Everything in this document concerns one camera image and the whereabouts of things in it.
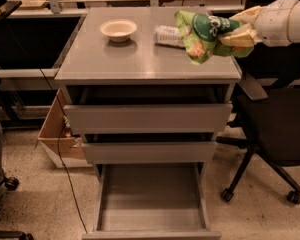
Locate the clear plastic water bottle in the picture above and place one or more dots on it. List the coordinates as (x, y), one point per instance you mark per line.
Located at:
(168, 36)

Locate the green rice chip bag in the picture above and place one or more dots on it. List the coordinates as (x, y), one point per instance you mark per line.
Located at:
(200, 34)

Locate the white paper bowl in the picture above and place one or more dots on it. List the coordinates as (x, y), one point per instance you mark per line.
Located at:
(119, 30)

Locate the grey drawer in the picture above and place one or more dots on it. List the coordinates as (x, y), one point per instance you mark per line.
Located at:
(110, 109)
(151, 202)
(149, 148)

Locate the black office chair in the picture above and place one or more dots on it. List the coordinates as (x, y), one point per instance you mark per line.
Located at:
(267, 108)

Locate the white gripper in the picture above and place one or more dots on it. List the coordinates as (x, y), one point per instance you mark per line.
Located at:
(272, 21)

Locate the grey top drawer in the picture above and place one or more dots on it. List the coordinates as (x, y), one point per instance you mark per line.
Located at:
(110, 109)

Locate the black chair caster left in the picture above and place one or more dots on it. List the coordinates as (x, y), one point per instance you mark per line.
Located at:
(11, 183)

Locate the grey drawer cabinet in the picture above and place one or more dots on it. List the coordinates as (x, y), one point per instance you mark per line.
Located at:
(94, 59)

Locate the grey bottom drawer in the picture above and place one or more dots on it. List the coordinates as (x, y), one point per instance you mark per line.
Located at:
(151, 202)

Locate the cardboard box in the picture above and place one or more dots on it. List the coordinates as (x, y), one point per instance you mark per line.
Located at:
(61, 147)

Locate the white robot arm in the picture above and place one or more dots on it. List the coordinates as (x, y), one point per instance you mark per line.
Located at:
(293, 24)

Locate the grey middle drawer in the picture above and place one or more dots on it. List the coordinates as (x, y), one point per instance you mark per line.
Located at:
(149, 148)

